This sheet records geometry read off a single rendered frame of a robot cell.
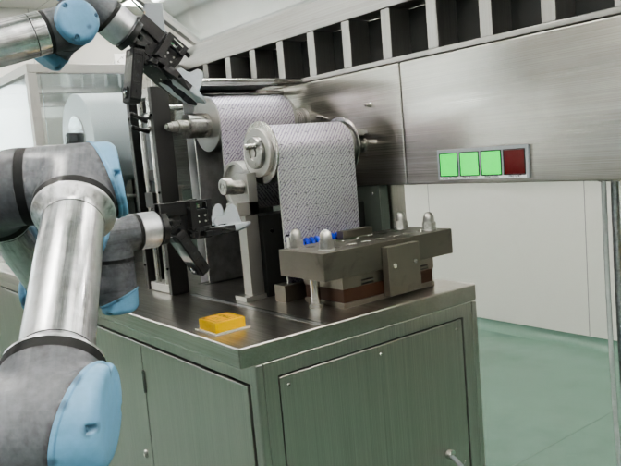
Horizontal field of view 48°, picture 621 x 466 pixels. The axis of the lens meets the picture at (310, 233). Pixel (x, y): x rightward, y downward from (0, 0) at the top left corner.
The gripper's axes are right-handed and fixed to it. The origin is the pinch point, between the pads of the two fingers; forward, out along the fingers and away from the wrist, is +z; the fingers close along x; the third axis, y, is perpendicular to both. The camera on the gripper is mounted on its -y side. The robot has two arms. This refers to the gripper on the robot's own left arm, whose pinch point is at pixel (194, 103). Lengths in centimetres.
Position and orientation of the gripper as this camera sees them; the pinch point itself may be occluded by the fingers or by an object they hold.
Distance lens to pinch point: 156.5
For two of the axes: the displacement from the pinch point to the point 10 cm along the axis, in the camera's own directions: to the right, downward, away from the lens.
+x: -6.1, -0.4, 7.9
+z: 6.6, 5.3, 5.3
